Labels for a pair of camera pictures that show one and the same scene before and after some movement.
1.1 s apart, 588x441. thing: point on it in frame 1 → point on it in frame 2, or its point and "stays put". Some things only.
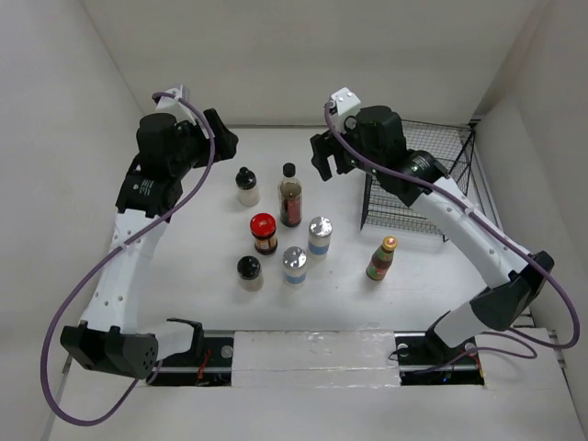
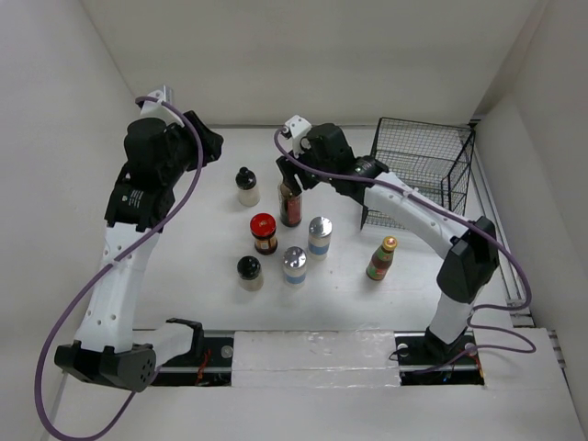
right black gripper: (323, 145) → (288, 177)
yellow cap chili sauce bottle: (381, 259) stays put
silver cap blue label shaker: (320, 231) stays put
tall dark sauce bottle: (290, 197) stays put
